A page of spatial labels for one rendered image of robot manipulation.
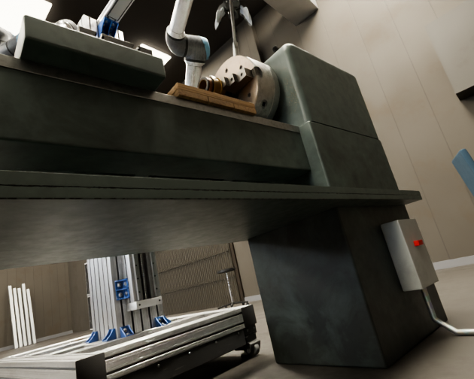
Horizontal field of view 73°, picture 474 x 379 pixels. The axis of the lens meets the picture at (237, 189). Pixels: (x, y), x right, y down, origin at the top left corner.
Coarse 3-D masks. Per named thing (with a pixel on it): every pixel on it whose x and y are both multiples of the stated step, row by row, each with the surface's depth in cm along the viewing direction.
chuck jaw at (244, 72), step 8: (240, 72) 122; (248, 72) 121; (256, 72) 122; (224, 80) 122; (232, 80) 122; (240, 80) 122; (248, 80) 123; (224, 88) 124; (232, 88) 125; (240, 88) 126
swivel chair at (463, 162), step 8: (464, 152) 293; (456, 160) 314; (464, 160) 293; (472, 160) 289; (456, 168) 327; (464, 168) 304; (472, 168) 288; (464, 176) 314; (472, 176) 293; (472, 184) 303; (472, 192) 314
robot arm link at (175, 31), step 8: (176, 0) 149; (184, 0) 146; (192, 0) 148; (176, 8) 151; (184, 8) 150; (176, 16) 154; (184, 16) 153; (176, 24) 157; (184, 24) 158; (168, 32) 162; (176, 32) 161; (184, 32) 166; (168, 40) 165; (176, 40) 163; (184, 40) 168; (176, 48) 168; (184, 48) 169
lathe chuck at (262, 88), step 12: (228, 60) 134; (240, 60) 128; (252, 60) 124; (228, 72) 133; (264, 72) 124; (252, 84) 122; (264, 84) 122; (240, 96) 127; (252, 96) 122; (264, 96) 123; (264, 108) 125
